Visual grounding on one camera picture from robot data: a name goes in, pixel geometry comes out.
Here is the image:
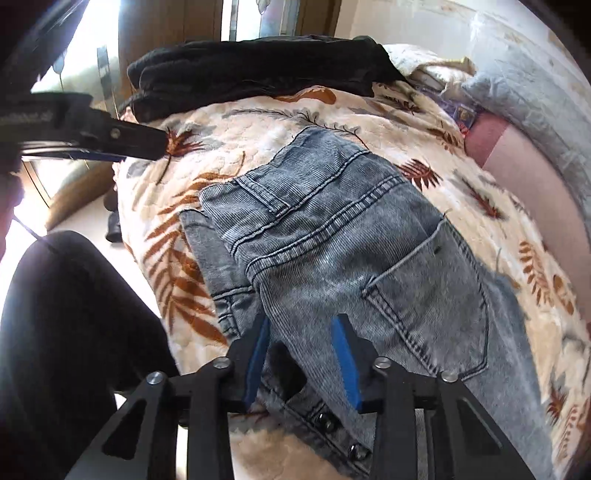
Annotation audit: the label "grey-blue denim pants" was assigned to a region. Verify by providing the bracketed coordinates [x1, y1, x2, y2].
[179, 126, 557, 480]

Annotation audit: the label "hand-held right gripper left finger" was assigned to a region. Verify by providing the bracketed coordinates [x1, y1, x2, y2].
[65, 315, 271, 480]

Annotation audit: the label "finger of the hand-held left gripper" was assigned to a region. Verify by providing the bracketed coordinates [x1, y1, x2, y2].
[69, 108, 168, 163]

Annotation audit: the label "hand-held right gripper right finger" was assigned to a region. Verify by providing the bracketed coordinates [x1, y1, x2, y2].
[331, 313, 537, 480]

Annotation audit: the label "dark shoe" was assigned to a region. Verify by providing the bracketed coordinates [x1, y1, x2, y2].
[103, 191, 123, 244]

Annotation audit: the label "black garment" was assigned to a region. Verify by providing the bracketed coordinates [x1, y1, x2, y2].
[126, 37, 408, 123]

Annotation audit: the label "grey quilted pillow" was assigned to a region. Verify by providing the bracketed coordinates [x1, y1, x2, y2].
[462, 9, 591, 222]

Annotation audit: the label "person's black trouser leg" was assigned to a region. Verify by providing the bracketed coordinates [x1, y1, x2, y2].
[0, 231, 182, 480]

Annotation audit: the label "cream cloth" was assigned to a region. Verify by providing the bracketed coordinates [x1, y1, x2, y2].
[383, 44, 477, 90]

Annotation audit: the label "purple printed item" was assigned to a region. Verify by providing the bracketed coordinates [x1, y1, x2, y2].
[438, 88, 484, 133]

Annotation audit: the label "cream leaf print blanket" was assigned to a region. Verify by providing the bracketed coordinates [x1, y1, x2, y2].
[113, 44, 591, 480]

